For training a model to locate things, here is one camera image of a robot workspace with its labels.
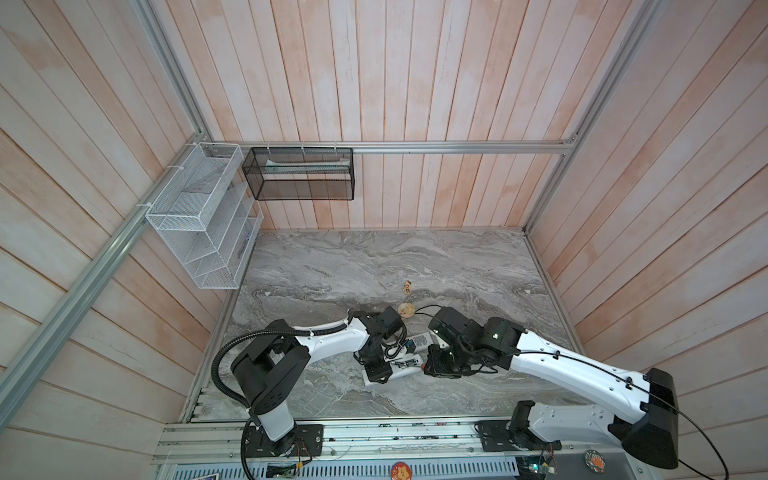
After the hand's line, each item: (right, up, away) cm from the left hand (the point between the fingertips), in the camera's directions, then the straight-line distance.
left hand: (377, 376), depth 84 cm
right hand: (+12, +6, -11) cm, 17 cm away
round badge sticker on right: (+53, -15, -13) cm, 56 cm away
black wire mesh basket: (-27, +64, +20) cm, 73 cm away
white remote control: (+7, +2, 0) cm, 7 cm away
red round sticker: (+6, -16, -15) cm, 23 cm away
